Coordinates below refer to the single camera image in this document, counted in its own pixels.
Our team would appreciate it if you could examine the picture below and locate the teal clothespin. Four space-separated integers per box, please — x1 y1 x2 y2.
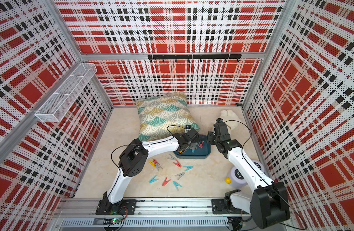
173 181 182 191
149 175 159 183
184 166 193 172

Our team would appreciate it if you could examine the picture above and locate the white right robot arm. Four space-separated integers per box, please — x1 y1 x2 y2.
207 118 290 229

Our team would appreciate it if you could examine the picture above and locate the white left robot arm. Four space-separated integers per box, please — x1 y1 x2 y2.
98 129 200 213

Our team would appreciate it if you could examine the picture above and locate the teal plastic storage box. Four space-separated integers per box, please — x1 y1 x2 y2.
174 135 211 159

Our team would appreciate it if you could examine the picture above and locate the white plush teddy bear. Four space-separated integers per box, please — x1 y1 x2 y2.
220 110 240 132

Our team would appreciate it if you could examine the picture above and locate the teal yellow patterned pillow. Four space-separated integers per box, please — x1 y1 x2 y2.
135 91 201 141

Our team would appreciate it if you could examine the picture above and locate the green circuit board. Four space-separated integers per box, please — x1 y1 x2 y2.
103 218 122 226

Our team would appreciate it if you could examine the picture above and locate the metal base rail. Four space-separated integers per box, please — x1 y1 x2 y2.
55 197 257 231

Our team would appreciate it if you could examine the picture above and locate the black wall hook rail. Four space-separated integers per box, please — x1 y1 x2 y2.
147 54 242 62

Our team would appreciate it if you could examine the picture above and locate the white wire mesh shelf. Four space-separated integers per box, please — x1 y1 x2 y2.
35 63 96 122

